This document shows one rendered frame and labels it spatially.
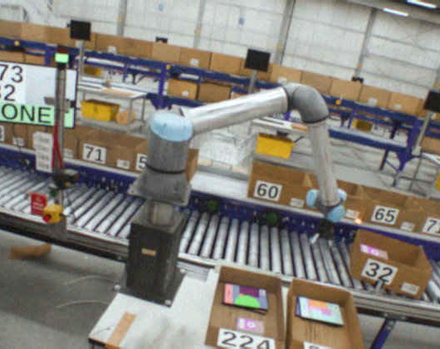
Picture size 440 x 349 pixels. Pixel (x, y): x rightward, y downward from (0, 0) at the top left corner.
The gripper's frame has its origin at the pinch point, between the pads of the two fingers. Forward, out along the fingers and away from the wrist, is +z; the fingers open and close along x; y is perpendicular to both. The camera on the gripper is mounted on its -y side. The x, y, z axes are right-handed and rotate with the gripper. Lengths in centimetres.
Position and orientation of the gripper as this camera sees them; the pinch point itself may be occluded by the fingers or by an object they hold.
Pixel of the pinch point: (319, 246)
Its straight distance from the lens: 202.2
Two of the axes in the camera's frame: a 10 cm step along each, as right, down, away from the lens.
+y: -1.2, 3.4, -9.3
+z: -1.8, 9.2, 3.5
